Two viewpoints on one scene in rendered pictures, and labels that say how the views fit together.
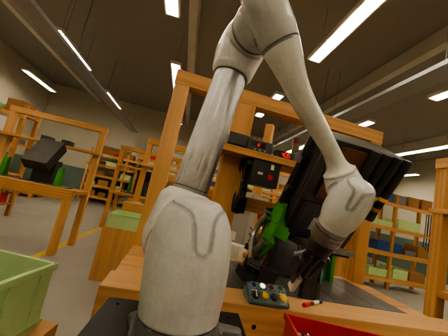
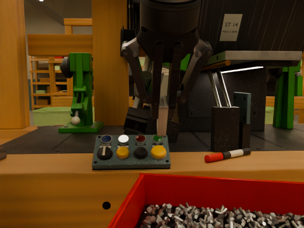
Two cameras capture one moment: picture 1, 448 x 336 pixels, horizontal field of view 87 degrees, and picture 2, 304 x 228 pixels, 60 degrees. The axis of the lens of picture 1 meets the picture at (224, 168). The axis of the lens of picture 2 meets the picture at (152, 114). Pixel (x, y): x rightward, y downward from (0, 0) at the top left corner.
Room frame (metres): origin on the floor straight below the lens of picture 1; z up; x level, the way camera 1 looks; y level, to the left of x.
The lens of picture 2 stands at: (0.39, -0.36, 1.06)
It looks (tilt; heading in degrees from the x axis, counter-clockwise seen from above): 7 degrees down; 8
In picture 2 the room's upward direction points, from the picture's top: straight up
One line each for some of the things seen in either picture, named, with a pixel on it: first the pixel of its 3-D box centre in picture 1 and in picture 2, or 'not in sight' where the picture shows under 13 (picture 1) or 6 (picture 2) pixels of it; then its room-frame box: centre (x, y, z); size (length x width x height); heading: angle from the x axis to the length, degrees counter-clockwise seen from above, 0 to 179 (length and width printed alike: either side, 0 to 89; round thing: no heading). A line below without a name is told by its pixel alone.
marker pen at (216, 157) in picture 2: (313, 303); (228, 154); (0.97, -0.45, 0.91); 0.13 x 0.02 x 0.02; 129
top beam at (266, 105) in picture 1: (285, 111); not in sight; (1.53, -0.33, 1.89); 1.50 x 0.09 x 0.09; 100
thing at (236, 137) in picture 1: (239, 140); not in sight; (1.40, -0.06, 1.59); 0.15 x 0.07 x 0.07; 100
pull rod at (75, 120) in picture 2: not in sight; (76, 115); (1.21, 0.00, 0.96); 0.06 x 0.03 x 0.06; 10
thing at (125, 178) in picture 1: (123, 180); (72, 82); (10.13, 4.05, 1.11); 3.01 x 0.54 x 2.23; 98
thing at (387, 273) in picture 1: (384, 238); not in sight; (5.88, -4.23, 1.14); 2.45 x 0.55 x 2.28; 98
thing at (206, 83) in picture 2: (290, 242); (215, 82); (1.39, -0.46, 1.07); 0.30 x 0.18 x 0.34; 100
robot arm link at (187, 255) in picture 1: (189, 252); not in sight; (0.49, 0.03, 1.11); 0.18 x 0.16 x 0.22; 20
